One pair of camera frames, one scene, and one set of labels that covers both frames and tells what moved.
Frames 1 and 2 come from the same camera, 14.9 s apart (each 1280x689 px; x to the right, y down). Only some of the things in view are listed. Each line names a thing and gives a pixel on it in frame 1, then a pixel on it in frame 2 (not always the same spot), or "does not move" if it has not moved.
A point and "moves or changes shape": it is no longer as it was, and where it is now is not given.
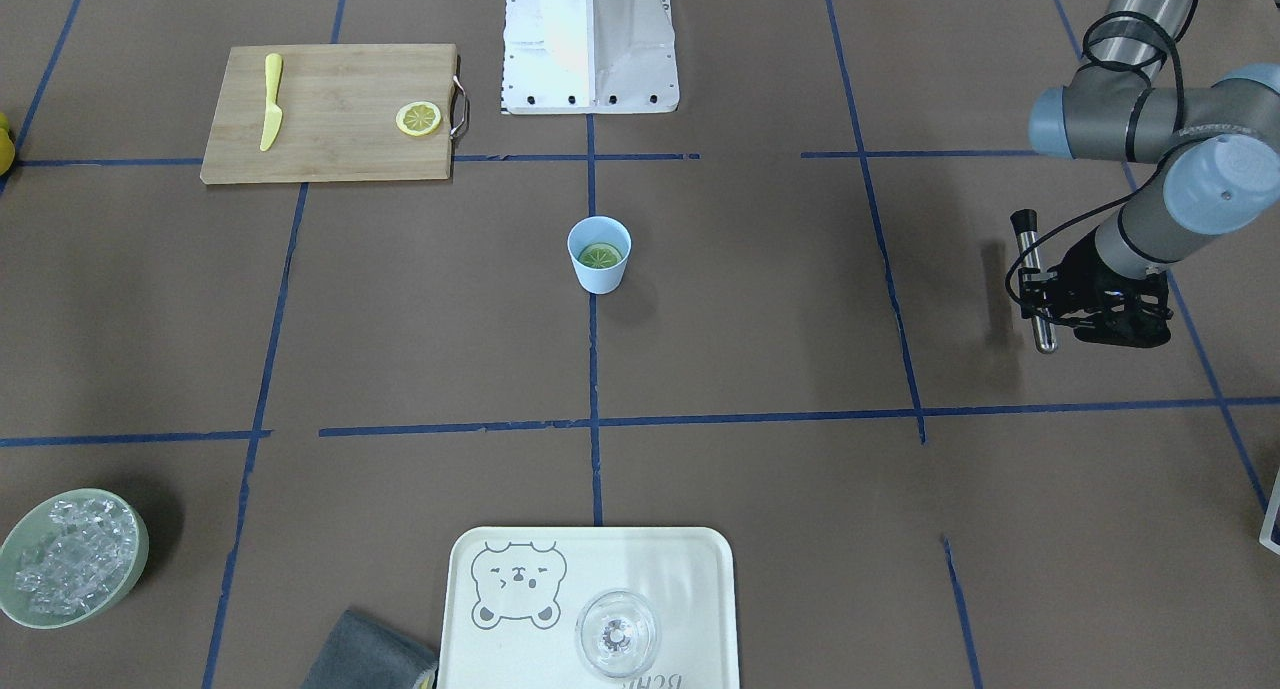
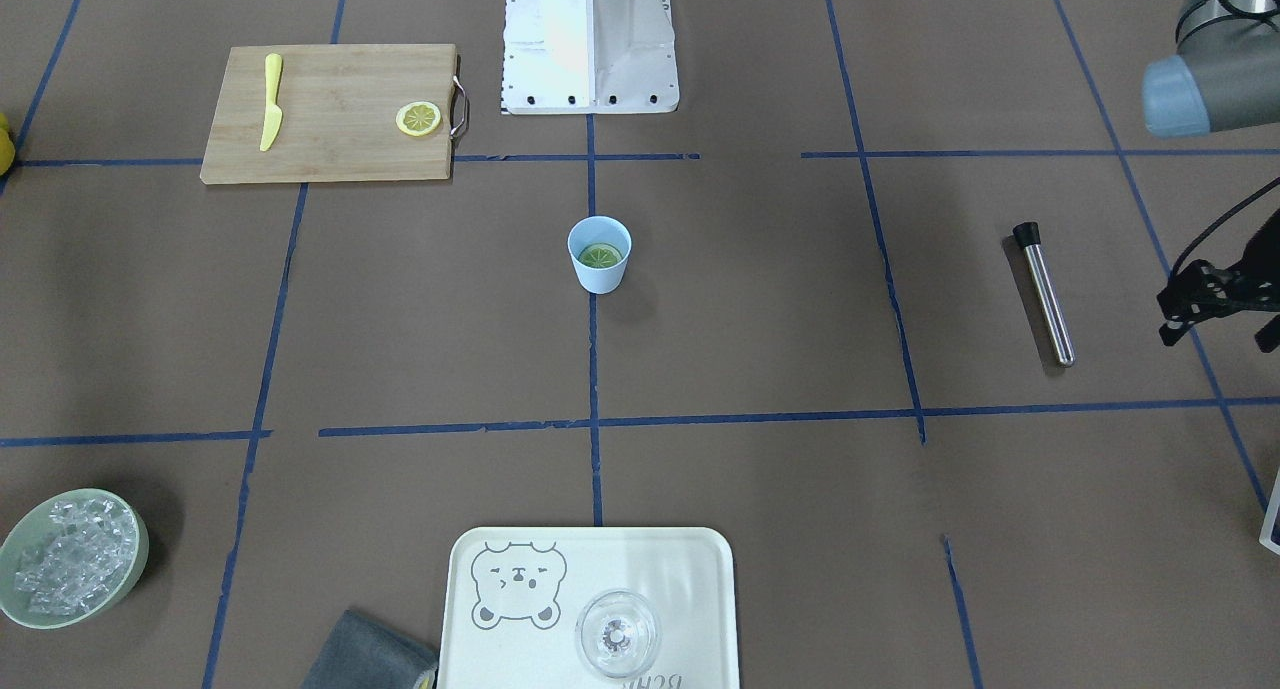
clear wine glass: [618, 634] does not move
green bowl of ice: [69, 558] does not move
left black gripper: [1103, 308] → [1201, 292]
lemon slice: [599, 255] does not move
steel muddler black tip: [1025, 222] moves or changes shape
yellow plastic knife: [274, 114] does not move
